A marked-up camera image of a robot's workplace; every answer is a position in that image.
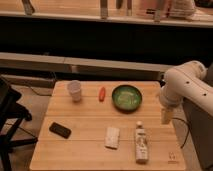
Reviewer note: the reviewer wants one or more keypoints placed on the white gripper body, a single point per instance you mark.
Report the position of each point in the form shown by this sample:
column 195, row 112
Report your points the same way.
column 168, row 98

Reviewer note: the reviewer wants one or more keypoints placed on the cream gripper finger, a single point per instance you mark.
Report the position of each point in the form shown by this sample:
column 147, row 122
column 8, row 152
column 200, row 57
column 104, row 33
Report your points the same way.
column 166, row 115

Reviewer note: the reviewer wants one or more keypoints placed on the green ceramic bowl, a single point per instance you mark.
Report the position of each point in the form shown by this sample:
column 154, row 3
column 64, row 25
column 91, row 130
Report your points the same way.
column 126, row 98

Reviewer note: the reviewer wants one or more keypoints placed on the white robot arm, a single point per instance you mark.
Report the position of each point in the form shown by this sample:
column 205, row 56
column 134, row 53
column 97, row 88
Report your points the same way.
column 185, row 81

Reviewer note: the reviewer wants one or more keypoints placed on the white squeeze bottle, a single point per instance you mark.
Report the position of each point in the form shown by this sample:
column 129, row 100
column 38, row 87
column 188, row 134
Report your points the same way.
column 141, row 148

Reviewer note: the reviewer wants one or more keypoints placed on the white sponge block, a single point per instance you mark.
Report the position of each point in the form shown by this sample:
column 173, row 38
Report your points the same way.
column 112, row 137

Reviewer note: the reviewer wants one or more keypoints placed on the red chili pepper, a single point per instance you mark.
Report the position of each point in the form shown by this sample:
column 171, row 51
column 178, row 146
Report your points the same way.
column 102, row 94

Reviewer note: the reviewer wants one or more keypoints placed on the white paper cup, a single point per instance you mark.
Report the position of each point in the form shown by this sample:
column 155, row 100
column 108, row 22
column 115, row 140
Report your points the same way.
column 74, row 89

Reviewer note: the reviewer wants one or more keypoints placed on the black smartphone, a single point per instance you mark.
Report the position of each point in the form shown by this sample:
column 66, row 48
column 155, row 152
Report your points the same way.
column 60, row 130

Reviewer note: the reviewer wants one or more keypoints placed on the black office chair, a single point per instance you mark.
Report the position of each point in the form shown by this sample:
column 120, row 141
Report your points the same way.
column 11, row 109

